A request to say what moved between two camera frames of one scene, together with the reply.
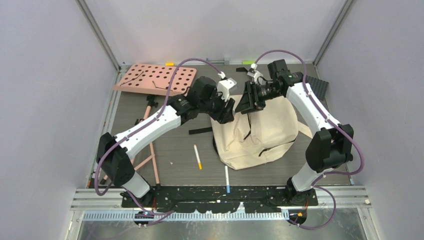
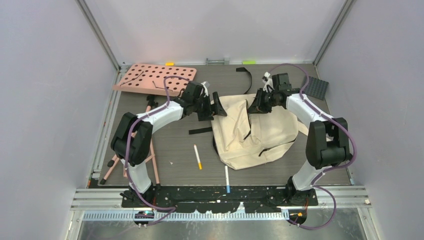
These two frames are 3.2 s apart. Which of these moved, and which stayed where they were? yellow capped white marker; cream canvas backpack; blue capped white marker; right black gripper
Moved: right black gripper
Stayed: blue capped white marker; cream canvas backpack; yellow capped white marker
